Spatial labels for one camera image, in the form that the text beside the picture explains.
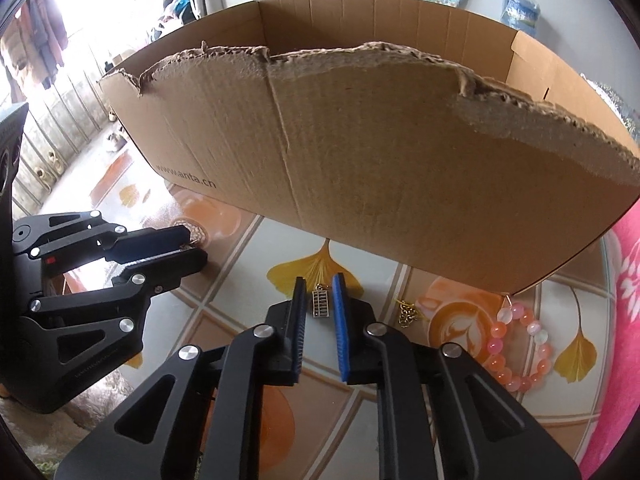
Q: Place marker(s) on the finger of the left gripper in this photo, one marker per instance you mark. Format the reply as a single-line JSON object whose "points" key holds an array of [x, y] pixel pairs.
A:
{"points": [[146, 243], [164, 272]]}

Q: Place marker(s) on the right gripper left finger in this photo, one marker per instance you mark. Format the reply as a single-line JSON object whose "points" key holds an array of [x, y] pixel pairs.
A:
{"points": [[199, 414]]}

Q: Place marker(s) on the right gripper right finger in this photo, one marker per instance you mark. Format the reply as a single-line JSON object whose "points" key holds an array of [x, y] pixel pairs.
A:
{"points": [[440, 413]]}

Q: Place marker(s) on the gold rhinestone brooch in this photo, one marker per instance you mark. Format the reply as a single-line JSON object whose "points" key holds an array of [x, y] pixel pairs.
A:
{"points": [[198, 234]]}

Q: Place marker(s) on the silver rectangular pendant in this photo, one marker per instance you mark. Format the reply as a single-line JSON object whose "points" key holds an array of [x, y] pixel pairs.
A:
{"points": [[321, 301]]}

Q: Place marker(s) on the pink floral blanket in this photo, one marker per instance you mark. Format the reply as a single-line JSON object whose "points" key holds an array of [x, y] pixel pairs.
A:
{"points": [[621, 398]]}

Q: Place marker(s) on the hanging clothes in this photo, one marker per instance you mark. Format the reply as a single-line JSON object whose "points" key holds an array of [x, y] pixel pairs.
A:
{"points": [[33, 44]]}

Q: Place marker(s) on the brown cardboard box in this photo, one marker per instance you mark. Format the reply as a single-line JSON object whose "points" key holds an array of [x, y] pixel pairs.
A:
{"points": [[422, 133]]}

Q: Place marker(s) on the blue water bottle pack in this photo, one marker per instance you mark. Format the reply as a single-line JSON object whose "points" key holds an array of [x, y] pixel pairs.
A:
{"points": [[521, 15]]}

